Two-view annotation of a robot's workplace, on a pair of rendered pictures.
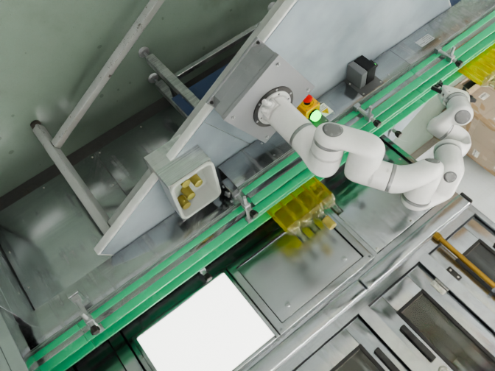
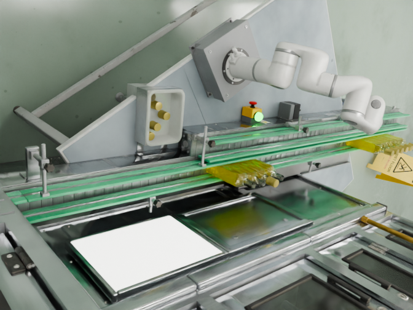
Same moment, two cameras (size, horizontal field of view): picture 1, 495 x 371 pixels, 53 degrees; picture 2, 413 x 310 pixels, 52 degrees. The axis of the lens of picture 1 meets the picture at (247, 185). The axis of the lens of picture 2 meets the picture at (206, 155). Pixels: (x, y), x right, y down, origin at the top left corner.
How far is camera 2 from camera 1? 1.32 m
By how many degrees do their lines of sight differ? 41
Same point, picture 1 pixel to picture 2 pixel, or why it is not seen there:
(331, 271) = (274, 224)
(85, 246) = not seen: hidden behind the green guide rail
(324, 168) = (283, 71)
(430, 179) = (364, 80)
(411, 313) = (356, 261)
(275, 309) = (222, 238)
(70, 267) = not seen: hidden behind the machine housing
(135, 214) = (106, 124)
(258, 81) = (232, 32)
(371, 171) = (320, 71)
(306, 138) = (267, 62)
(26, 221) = not seen: outside the picture
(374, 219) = (306, 210)
